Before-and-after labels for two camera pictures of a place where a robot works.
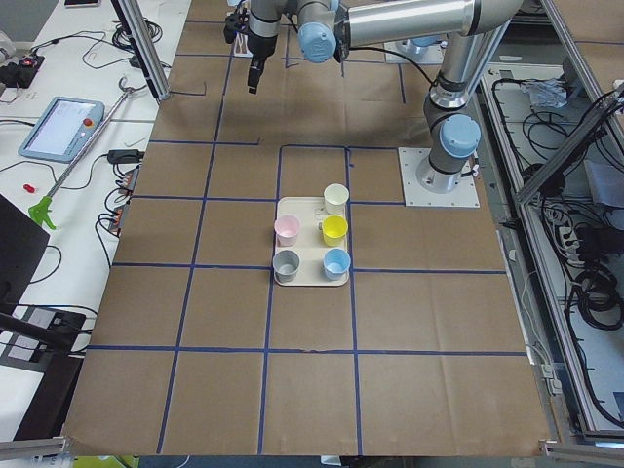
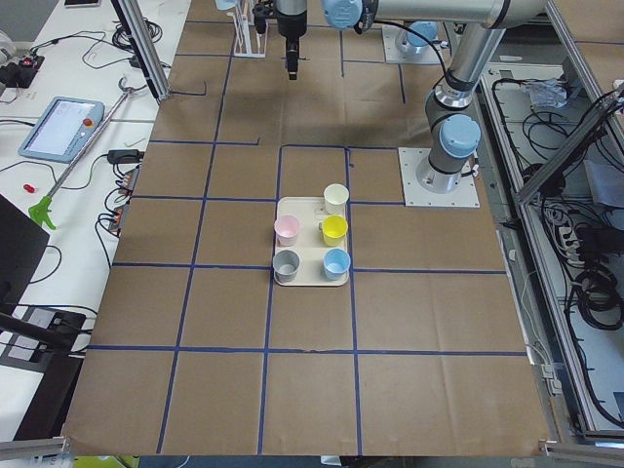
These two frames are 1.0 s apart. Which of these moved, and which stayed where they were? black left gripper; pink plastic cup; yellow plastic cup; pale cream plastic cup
Moved: black left gripper
Stayed: pale cream plastic cup; pink plastic cup; yellow plastic cup
